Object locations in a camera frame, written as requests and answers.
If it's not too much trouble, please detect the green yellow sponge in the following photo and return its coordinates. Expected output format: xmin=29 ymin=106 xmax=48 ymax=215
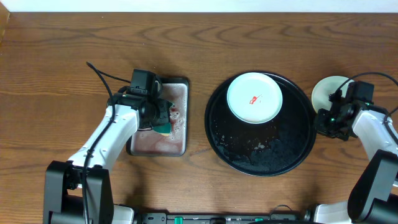
xmin=152 ymin=101 xmax=175 ymax=136

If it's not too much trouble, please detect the light blue plate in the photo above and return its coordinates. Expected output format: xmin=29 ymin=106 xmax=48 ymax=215
xmin=226 ymin=72 xmax=283 ymax=124
xmin=311 ymin=76 xmax=348 ymax=113

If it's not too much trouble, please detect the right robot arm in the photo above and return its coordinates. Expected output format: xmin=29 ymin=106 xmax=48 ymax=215
xmin=310 ymin=98 xmax=397 ymax=223

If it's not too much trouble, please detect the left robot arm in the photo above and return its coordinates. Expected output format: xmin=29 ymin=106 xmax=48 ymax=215
xmin=43 ymin=93 xmax=173 ymax=223

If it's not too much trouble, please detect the black rectangular soapy tray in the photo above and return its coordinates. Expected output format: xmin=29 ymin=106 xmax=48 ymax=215
xmin=126 ymin=77 xmax=189 ymax=156

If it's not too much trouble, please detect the black round serving tray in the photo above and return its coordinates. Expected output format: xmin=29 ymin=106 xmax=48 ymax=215
xmin=205 ymin=73 xmax=317 ymax=177

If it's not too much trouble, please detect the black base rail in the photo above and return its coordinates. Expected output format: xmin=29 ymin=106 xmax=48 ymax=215
xmin=132 ymin=212 xmax=312 ymax=224

